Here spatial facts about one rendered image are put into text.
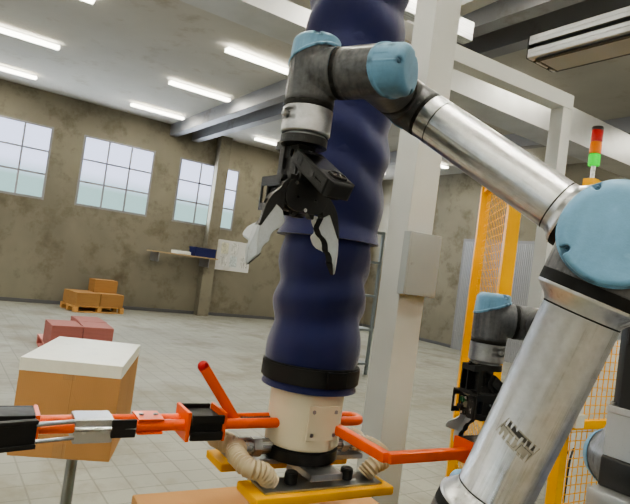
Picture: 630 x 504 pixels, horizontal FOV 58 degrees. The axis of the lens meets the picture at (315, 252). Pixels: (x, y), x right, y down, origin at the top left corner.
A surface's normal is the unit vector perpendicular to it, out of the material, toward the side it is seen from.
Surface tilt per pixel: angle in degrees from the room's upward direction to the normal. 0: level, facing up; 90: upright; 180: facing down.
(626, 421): 90
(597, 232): 83
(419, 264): 90
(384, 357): 90
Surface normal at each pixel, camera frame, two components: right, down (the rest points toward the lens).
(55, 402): 0.18, -0.01
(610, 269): -0.43, -0.22
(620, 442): -0.82, -0.13
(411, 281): 0.51, 0.04
